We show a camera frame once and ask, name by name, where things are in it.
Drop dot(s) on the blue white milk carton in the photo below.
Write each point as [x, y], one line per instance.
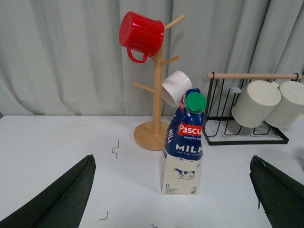
[183, 152]

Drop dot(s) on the cream ribbed mug left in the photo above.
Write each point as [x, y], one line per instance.
[256, 103]

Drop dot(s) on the cream ribbed mug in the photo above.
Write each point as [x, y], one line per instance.
[290, 107]
[256, 103]

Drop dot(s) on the red enamel mug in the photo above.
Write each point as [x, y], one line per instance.
[141, 36]

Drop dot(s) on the black wire mug rack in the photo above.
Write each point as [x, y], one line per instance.
[220, 127]

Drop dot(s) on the white ceramic cup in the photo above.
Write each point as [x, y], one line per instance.
[174, 87]

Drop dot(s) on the wooden mug tree stand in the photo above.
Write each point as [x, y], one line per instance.
[151, 135]

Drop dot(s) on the grey curtain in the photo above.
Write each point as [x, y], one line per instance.
[63, 57]

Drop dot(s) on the cream ribbed mug right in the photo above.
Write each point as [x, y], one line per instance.
[290, 107]

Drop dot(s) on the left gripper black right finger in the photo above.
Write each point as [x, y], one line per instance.
[281, 196]

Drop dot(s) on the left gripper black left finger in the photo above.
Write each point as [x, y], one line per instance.
[61, 204]

